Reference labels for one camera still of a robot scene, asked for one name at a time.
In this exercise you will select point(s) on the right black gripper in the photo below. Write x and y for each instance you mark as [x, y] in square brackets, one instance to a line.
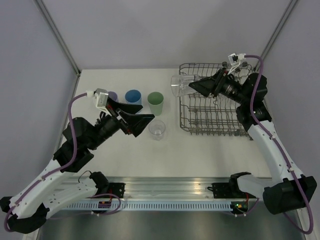
[213, 84]

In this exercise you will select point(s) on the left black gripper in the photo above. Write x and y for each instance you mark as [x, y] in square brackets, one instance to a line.
[136, 123]

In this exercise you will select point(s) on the blue plastic cup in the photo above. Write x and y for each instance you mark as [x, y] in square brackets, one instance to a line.
[133, 97]

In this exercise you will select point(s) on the clear glass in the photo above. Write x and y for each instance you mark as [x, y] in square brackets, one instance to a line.
[180, 84]
[157, 129]

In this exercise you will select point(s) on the green plastic cup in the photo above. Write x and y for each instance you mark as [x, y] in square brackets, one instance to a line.
[155, 101]

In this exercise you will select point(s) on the purple plastic cup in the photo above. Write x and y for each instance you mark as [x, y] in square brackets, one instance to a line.
[113, 95]

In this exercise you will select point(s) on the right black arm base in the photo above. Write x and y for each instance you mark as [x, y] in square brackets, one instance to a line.
[222, 190]

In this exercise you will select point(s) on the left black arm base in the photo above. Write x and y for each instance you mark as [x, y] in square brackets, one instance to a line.
[116, 188]

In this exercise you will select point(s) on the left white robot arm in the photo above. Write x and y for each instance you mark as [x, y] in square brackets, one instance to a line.
[31, 208]

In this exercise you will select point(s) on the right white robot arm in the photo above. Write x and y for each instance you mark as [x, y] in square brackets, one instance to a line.
[289, 188]

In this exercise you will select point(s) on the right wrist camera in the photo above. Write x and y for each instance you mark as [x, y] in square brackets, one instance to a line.
[235, 61]

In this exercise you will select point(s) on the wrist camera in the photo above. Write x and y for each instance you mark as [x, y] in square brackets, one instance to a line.
[235, 61]
[100, 98]

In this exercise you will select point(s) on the grey wire dish rack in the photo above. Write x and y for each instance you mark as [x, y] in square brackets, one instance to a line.
[212, 116]

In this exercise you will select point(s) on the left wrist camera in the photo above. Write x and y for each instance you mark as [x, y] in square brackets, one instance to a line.
[100, 98]

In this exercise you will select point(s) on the aluminium mounting rail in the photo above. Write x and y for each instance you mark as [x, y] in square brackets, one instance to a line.
[149, 188]

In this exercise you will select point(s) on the white slotted cable duct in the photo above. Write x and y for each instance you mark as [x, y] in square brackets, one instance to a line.
[130, 205]

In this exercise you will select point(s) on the right aluminium frame post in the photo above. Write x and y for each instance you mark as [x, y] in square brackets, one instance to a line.
[279, 27]

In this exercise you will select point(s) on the aluminium frame post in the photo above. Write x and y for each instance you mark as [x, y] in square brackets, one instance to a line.
[57, 35]
[279, 27]

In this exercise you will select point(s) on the left aluminium frame post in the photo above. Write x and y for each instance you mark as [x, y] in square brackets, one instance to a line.
[57, 35]

